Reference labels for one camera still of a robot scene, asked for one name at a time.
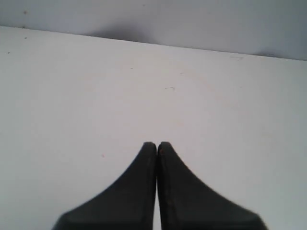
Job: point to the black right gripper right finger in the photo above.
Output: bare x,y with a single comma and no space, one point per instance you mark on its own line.
187,203

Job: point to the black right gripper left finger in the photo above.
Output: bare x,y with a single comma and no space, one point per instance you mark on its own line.
128,204

